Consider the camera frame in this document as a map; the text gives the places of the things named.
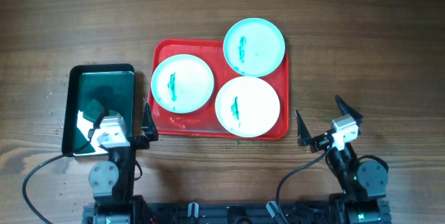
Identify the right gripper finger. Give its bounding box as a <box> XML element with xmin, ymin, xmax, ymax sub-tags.
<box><xmin>334</xmin><ymin>95</ymin><xmax>363</xmax><ymax>124</ymax></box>
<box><xmin>296</xmin><ymin>110</ymin><xmax>312</xmax><ymax>146</ymax></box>

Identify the light blue plate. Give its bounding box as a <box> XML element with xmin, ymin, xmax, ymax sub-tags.
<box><xmin>223</xmin><ymin>18</ymin><xmax>286</xmax><ymax>77</ymax></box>
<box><xmin>151</xmin><ymin>54</ymin><xmax>215</xmax><ymax>114</ymax></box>

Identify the white plate front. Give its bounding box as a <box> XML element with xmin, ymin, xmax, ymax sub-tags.
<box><xmin>215</xmin><ymin>77</ymin><xmax>281</xmax><ymax>138</ymax></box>

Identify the light blue plate back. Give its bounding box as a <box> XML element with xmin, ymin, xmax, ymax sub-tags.
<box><xmin>223</xmin><ymin>18</ymin><xmax>286</xmax><ymax>77</ymax></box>

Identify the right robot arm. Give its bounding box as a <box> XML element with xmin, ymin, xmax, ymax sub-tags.
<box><xmin>296</xmin><ymin>95</ymin><xmax>391</xmax><ymax>223</ymax></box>

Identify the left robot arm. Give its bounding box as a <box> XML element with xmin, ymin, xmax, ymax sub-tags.
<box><xmin>82</xmin><ymin>104</ymin><xmax>159</xmax><ymax>224</ymax></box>

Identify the red plastic tray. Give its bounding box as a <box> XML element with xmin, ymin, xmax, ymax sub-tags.
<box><xmin>148</xmin><ymin>38</ymin><xmax>289</xmax><ymax>140</ymax></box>

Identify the black water basin tray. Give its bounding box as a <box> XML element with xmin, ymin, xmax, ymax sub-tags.
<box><xmin>61</xmin><ymin>63</ymin><xmax>136</xmax><ymax>157</ymax></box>

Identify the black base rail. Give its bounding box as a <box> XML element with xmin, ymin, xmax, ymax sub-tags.
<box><xmin>81</xmin><ymin>200</ymin><xmax>392</xmax><ymax>224</ymax></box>

